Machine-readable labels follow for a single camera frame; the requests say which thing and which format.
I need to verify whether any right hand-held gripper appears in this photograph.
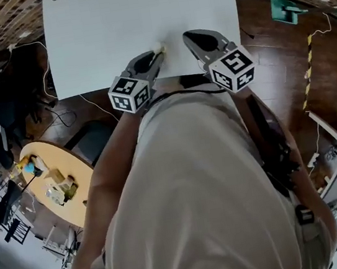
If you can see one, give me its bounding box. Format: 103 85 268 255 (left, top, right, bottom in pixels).
181 21 259 100

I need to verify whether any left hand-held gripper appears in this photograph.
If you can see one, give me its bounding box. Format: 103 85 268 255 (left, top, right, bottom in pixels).
102 48 173 117

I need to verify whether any person's left forearm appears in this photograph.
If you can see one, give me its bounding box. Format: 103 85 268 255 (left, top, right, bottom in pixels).
76 105 155 200

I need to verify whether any person's right forearm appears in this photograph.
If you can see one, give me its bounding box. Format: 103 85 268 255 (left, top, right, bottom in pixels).
232 81 290 152

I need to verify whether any white rectangular table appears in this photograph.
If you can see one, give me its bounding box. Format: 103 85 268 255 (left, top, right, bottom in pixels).
38 0 247 101

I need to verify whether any green dustpan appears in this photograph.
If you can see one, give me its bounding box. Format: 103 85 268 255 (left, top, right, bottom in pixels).
269 0 309 29

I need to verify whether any dark grey chair seat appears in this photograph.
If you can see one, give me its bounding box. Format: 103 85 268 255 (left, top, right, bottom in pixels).
60 117 120 172

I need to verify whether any yellow black hazard tape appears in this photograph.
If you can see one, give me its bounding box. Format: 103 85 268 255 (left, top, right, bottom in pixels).
292 33 323 111

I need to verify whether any round wooden table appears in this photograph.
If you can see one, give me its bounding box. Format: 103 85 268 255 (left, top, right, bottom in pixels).
16 133 104 237

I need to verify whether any person's white shirt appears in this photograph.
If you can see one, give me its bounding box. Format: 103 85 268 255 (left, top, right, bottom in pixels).
81 76 308 269

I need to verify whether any grey back office chair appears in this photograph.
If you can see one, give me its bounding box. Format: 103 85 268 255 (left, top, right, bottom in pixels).
0 97 34 147

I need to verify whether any dark glass bottle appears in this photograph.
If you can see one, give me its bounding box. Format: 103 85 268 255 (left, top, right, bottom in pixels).
61 182 81 203

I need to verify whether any blue and yellow toy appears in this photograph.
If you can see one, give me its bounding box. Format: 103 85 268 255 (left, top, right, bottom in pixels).
13 153 38 173

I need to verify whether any small white fan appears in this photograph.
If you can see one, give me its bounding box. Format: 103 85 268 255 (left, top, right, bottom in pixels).
44 183 65 206

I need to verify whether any black desk lamp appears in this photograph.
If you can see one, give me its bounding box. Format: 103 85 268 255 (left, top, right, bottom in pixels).
0 168 51 234

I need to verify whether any black slatted chair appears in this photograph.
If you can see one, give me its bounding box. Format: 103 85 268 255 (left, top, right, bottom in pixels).
1 213 37 247

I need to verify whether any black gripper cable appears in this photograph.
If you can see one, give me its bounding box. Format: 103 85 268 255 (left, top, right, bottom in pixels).
145 80 229 107

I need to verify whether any long white cable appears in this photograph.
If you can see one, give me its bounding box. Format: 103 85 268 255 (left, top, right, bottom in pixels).
7 30 120 135

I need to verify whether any black harness strap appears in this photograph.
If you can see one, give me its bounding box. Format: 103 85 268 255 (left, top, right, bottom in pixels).
244 90 303 202

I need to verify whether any thin yellowish cable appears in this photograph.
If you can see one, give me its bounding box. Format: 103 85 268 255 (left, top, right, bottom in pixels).
307 11 334 38

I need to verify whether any black strap buckle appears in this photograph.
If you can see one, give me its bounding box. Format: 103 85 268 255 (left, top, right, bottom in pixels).
294 203 316 226

